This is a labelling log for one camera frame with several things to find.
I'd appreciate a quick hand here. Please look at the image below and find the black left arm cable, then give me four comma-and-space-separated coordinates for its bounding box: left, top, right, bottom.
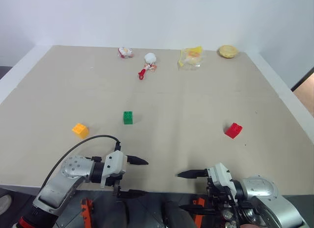
40, 134, 122, 190

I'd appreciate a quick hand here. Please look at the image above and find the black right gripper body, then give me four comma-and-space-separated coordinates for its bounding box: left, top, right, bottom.
204, 168, 238, 214

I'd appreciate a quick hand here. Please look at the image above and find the white pompom red clip keychain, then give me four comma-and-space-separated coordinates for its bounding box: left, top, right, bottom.
137, 52, 158, 80

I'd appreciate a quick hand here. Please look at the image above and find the orange bracket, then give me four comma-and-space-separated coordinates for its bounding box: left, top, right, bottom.
192, 197, 206, 228
80, 198, 95, 228

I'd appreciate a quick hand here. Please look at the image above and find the orange toy brick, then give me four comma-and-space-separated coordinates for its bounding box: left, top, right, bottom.
72, 123, 90, 140

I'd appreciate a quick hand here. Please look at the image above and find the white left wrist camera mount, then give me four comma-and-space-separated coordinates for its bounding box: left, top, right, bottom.
100, 151, 129, 188

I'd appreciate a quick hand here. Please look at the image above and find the green toy brick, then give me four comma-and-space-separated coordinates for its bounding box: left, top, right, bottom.
123, 110, 134, 126

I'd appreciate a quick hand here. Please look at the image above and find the small red white packaged toy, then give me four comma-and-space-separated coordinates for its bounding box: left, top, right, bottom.
117, 47, 135, 59

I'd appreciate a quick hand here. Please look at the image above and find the clear bag with yellow bread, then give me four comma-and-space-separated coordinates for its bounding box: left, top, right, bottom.
177, 45, 206, 72

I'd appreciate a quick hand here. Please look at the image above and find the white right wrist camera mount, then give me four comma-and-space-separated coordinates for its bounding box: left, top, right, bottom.
207, 162, 237, 193

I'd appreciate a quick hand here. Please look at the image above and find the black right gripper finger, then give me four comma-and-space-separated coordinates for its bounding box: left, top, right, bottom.
176, 169, 206, 179
179, 203, 217, 215

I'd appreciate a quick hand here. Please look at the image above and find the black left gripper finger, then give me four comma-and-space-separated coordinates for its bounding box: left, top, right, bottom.
117, 189, 148, 199
127, 154, 149, 166

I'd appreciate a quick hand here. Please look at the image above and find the round yellow egg tart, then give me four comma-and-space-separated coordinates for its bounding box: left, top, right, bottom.
216, 44, 239, 59

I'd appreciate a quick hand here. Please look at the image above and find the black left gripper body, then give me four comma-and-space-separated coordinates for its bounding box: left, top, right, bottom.
105, 155, 131, 197

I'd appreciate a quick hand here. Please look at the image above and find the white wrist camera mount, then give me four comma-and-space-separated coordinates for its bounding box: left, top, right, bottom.
207, 162, 237, 193
100, 151, 129, 188

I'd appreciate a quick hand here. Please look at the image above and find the red toy brick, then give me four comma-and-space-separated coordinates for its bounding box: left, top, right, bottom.
224, 122, 243, 140

